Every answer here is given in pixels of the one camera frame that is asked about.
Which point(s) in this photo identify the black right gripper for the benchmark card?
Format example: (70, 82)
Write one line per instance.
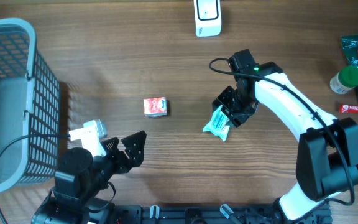
(235, 117)

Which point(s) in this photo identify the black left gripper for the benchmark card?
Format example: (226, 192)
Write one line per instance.
(135, 158)

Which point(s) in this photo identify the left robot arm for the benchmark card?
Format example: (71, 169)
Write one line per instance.
(81, 176)

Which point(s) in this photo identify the mint toilet tissue packet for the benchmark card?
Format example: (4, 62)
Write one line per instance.
(218, 124)

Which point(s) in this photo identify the white barcode scanner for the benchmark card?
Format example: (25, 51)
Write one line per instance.
(208, 17)

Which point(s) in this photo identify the green lid white jar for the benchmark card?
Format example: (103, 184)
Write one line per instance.
(345, 80)

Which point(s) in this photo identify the red coffee sachet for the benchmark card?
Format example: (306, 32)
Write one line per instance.
(345, 108)

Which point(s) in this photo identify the grey plastic mesh basket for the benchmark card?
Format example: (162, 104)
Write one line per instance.
(29, 108)

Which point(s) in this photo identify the orange Kleenex tissue pack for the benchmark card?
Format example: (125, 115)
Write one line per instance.
(154, 107)

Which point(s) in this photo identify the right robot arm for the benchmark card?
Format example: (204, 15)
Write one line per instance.
(327, 156)

